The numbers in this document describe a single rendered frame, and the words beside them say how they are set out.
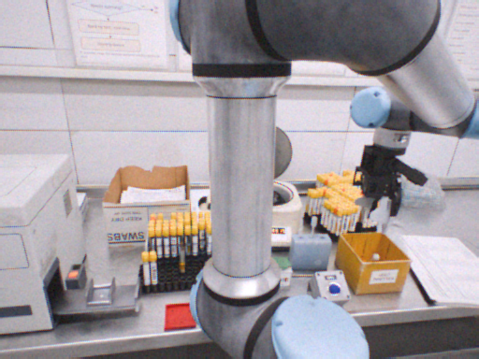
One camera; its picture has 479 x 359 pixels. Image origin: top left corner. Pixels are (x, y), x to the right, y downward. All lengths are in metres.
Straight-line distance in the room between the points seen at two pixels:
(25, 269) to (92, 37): 0.75
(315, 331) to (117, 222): 0.71
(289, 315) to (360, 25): 0.33
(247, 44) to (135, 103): 0.92
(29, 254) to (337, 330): 0.55
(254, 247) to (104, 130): 0.93
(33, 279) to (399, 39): 0.71
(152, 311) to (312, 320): 0.47
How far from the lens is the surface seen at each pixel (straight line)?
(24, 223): 0.71
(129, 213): 0.99
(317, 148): 1.38
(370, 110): 0.66
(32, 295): 0.80
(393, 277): 0.94
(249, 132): 0.38
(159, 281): 0.87
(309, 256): 0.92
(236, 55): 0.35
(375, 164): 0.80
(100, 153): 1.30
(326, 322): 0.45
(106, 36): 1.22
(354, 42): 0.31
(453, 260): 1.17
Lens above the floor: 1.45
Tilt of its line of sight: 24 degrees down
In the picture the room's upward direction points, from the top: 3 degrees clockwise
